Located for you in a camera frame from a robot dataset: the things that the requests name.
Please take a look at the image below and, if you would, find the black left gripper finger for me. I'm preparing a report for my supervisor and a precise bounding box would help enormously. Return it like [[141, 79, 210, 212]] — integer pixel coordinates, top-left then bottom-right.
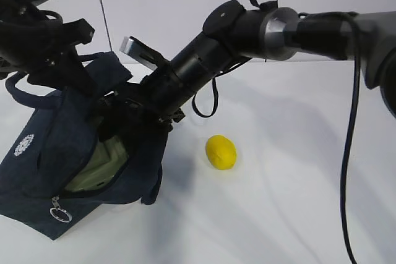
[[61, 50, 96, 96]]

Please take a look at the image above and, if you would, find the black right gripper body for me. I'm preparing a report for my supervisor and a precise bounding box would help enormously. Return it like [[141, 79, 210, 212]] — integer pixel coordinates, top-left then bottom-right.
[[98, 69, 186, 130]]

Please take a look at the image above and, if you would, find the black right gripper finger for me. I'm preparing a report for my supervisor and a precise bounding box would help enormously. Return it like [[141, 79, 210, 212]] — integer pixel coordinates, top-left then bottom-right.
[[98, 103, 124, 140], [119, 106, 169, 163]]

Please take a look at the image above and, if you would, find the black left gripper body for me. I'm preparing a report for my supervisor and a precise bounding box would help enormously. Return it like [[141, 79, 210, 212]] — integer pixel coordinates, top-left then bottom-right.
[[1, 13, 95, 88]]

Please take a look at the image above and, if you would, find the glass container with green lid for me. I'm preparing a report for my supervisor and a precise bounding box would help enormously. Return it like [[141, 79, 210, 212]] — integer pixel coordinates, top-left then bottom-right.
[[65, 136, 129, 192]]

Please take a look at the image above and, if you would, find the dark blue lunch bag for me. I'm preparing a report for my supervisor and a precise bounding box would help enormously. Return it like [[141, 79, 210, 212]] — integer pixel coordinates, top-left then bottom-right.
[[1, 52, 163, 240]]

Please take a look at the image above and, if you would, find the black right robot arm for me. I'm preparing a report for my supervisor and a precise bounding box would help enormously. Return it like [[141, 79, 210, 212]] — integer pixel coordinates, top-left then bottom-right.
[[99, 0, 395, 140]]

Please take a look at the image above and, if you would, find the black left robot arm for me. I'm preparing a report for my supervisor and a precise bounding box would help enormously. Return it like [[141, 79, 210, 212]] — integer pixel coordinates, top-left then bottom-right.
[[1, 0, 97, 96]]

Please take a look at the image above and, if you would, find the yellow lemon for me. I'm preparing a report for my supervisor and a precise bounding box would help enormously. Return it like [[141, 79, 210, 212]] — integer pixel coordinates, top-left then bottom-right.
[[205, 135, 238, 170]]

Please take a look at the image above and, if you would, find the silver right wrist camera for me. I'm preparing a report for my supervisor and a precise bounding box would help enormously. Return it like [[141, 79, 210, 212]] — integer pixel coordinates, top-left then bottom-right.
[[119, 36, 169, 71]]

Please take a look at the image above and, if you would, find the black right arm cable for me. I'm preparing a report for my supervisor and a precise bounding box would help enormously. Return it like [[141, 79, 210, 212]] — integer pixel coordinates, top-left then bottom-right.
[[340, 12, 363, 264]]

